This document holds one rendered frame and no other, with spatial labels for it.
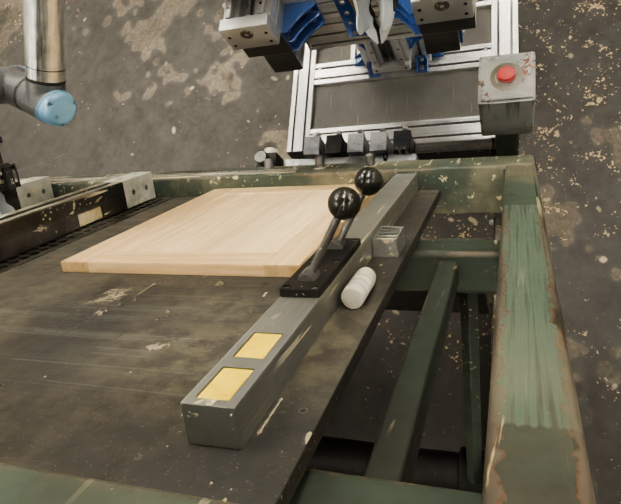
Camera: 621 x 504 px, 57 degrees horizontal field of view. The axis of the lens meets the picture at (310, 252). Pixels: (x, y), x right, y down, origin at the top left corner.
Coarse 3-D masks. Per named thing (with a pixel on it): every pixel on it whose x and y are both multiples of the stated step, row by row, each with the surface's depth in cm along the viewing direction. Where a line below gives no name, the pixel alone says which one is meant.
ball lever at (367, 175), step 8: (368, 168) 74; (360, 176) 73; (368, 176) 73; (376, 176) 73; (360, 184) 73; (368, 184) 73; (376, 184) 73; (360, 192) 74; (368, 192) 74; (376, 192) 74; (344, 224) 77; (344, 232) 78; (336, 240) 78; (344, 240) 79; (328, 248) 78; (336, 248) 78
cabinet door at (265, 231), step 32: (224, 192) 142; (256, 192) 138; (288, 192) 135; (320, 192) 131; (160, 224) 116; (192, 224) 114; (224, 224) 112; (256, 224) 109; (288, 224) 107; (320, 224) 103; (96, 256) 98; (128, 256) 96; (160, 256) 94; (192, 256) 92; (224, 256) 90; (256, 256) 89; (288, 256) 87
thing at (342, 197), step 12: (336, 192) 63; (348, 192) 63; (336, 204) 62; (348, 204) 62; (360, 204) 63; (336, 216) 63; (348, 216) 63; (336, 228) 65; (324, 240) 66; (324, 252) 66; (312, 264) 67; (300, 276) 67; (312, 276) 67
